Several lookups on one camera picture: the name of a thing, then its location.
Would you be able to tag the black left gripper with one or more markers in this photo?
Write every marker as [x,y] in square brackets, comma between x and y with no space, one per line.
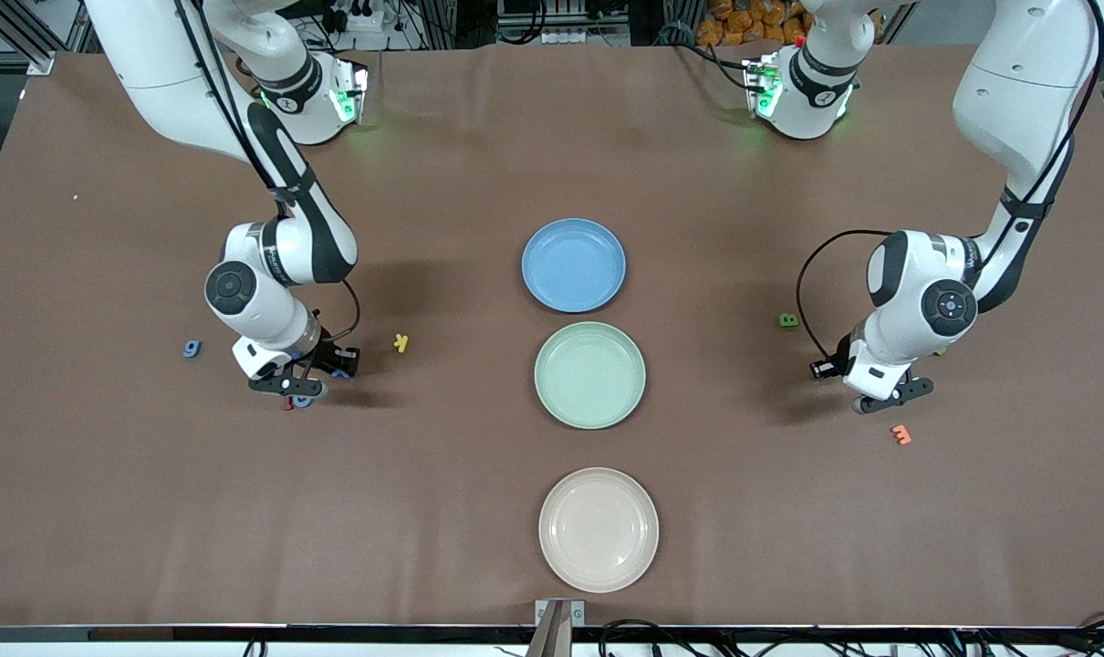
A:
[841,358]

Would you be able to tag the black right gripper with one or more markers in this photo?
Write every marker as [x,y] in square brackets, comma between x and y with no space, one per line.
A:
[330,354]

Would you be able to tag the blue foam small letter g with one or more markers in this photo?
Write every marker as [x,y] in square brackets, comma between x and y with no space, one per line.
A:
[192,348]

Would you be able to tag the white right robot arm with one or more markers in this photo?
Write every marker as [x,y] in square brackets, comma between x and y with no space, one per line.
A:
[269,310]

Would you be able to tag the orange foam letter E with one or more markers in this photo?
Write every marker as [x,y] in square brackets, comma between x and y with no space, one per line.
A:
[900,434]

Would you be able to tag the brown table cover sheet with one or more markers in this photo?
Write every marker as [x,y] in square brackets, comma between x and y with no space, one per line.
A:
[424,511]

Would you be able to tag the light green plate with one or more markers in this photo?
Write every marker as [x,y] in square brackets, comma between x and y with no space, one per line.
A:
[589,374]

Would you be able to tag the blue plate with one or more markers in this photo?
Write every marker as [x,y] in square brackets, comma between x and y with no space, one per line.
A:
[573,265]

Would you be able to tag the beige plate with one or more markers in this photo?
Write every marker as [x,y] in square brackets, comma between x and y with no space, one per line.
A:
[598,529]

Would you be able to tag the white power strip with plugs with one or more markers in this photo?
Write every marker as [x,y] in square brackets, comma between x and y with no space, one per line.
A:
[360,23]

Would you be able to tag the pile of orange fruit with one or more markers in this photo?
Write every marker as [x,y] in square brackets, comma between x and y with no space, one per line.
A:
[744,23]

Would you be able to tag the long white socket strip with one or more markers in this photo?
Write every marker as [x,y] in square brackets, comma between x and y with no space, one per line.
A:
[588,35]

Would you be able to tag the silver metal bracket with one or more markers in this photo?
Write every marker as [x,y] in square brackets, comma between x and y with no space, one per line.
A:
[575,613]

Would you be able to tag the grey metal post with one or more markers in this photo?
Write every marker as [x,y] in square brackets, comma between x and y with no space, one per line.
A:
[543,639]

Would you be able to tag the aluminium frame profile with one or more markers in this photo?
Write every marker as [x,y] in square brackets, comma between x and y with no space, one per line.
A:
[41,62]

